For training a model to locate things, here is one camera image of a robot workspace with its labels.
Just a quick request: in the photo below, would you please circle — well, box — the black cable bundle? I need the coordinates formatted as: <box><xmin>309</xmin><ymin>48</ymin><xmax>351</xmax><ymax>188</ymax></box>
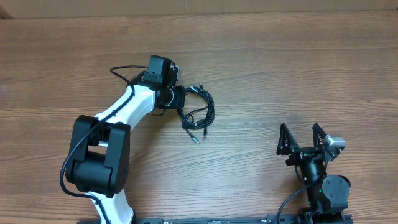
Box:
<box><xmin>177</xmin><ymin>83</ymin><xmax>216</xmax><ymax>145</ymax></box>

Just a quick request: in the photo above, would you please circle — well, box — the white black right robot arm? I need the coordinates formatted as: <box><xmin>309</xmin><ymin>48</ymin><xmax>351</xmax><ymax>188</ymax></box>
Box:
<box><xmin>275</xmin><ymin>123</ymin><xmax>353</xmax><ymax>224</ymax></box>

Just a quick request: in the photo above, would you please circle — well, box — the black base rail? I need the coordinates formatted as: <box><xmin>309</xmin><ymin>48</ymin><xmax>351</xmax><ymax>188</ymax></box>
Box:
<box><xmin>133</xmin><ymin>215</ymin><xmax>354</xmax><ymax>224</ymax></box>

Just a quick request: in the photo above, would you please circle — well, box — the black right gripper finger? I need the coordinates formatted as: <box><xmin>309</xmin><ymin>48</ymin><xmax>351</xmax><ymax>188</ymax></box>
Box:
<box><xmin>312</xmin><ymin>123</ymin><xmax>327</xmax><ymax>149</ymax></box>
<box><xmin>276</xmin><ymin>123</ymin><xmax>299</xmax><ymax>155</ymax></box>

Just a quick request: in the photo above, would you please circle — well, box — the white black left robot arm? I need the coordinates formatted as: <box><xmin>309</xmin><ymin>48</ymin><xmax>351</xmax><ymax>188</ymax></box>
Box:
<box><xmin>59</xmin><ymin>55</ymin><xmax>184</xmax><ymax>223</ymax></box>

